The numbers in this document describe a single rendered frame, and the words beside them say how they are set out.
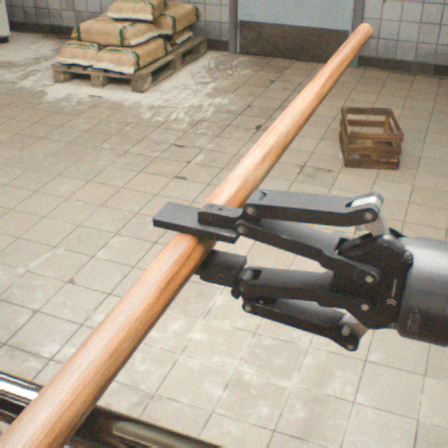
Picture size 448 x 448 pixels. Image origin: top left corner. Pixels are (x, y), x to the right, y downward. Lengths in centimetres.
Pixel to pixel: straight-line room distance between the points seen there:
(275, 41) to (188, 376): 381
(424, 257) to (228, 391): 162
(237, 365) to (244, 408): 19
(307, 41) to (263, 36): 39
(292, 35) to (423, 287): 497
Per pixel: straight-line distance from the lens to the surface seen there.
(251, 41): 547
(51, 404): 35
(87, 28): 480
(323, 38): 528
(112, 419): 38
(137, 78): 453
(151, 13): 472
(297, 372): 209
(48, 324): 233
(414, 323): 44
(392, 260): 44
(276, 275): 49
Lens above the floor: 146
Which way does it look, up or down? 31 degrees down
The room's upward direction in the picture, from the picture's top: straight up
